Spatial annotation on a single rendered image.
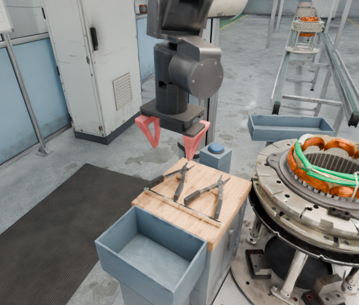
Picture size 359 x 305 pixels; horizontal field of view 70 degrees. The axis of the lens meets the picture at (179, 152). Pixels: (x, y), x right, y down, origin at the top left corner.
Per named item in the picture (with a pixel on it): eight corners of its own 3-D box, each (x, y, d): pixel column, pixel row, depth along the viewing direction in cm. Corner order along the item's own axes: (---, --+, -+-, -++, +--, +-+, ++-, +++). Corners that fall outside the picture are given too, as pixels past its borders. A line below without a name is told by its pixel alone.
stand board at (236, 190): (212, 252, 46) (213, 244, 45) (132, 210, 55) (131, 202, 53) (250, 190, 60) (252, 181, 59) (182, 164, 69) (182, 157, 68)
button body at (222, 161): (224, 210, 90) (232, 149, 77) (212, 221, 86) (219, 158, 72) (208, 200, 94) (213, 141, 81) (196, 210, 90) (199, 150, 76)
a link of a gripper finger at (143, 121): (166, 163, 49) (164, 118, 44) (137, 151, 52) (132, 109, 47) (184, 146, 54) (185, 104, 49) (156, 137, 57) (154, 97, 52)
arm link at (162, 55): (178, 34, 43) (146, 37, 41) (201, 42, 38) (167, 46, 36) (177, 75, 47) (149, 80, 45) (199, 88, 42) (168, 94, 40)
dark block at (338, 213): (327, 209, 48) (330, 204, 47) (349, 215, 46) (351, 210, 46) (327, 214, 47) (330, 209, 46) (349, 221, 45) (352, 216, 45)
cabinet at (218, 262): (204, 321, 61) (212, 251, 46) (143, 279, 69) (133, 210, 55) (236, 259, 74) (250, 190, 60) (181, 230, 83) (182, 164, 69)
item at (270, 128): (301, 181, 103) (322, 117, 88) (310, 200, 94) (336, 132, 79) (238, 178, 105) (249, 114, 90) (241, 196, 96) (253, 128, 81)
